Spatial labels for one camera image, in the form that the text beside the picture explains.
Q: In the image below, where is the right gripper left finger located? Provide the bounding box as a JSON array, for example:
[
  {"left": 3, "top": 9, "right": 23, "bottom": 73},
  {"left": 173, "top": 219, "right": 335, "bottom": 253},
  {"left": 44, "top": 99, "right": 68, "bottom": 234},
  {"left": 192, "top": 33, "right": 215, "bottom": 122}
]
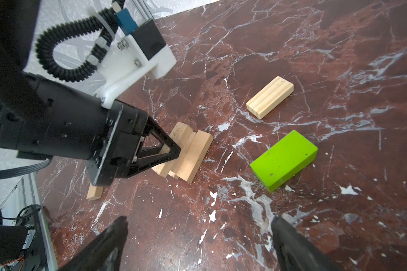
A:
[{"left": 60, "top": 216, "right": 128, "bottom": 271}]

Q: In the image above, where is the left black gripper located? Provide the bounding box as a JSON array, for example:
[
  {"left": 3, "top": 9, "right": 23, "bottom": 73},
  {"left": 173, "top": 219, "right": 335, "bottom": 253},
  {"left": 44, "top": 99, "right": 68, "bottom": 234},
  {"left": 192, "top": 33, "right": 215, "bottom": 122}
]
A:
[{"left": 0, "top": 74, "right": 182, "bottom": 186}]

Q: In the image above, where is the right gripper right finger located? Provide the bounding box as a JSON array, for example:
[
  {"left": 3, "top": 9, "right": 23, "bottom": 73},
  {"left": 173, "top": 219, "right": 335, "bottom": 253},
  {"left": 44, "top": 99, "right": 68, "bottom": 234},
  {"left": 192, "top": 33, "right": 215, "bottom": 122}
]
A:
[{"left": 271, "top": 216, "right": 341, "bottom": 271}]

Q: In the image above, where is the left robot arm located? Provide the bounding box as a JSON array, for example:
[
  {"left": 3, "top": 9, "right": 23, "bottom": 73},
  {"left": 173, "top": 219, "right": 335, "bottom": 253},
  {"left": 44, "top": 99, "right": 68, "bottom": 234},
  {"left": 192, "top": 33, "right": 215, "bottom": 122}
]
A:
[{"left": 0, "top": 1, "right": 181, "bottom": 186}]

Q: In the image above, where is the green block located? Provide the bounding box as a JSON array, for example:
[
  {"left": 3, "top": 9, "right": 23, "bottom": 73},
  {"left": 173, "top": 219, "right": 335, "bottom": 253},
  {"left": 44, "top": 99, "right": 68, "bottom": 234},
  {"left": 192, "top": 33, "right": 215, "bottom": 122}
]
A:
[{"left": 251, "top": 131, "right": 318, "bottom": 193}]

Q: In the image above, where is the grooved wood block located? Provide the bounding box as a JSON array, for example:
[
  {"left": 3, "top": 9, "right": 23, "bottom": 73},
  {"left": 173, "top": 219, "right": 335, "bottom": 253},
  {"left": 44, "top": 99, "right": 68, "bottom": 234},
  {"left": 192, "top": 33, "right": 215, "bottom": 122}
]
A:
[{"left": 246, "top": 76, "right": 294, "bottom": 120}]

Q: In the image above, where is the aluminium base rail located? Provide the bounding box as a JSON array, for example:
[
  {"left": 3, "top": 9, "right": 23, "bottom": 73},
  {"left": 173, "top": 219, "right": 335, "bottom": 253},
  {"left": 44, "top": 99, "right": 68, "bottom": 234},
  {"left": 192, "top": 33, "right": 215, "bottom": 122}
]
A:
[{"left": 1, "top": 173, "right": 58, "bottom": 271}]

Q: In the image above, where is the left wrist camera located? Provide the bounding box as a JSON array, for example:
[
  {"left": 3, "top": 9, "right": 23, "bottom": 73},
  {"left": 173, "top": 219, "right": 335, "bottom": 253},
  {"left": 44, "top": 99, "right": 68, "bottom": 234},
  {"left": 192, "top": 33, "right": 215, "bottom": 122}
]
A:
[{"left": 94, "top": 19, "right": 176, "bottom": 109}]

